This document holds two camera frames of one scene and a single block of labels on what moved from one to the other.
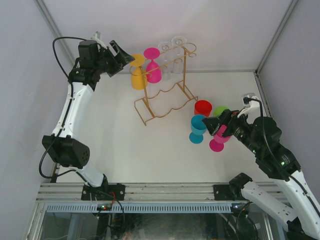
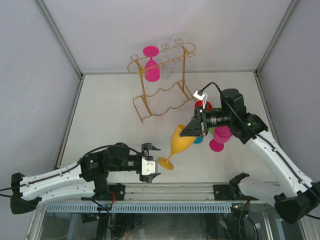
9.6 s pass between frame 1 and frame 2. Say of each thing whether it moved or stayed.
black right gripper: moved
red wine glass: stayed
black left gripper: moved
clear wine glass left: stayed
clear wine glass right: stayed
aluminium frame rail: stayed
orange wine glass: moved
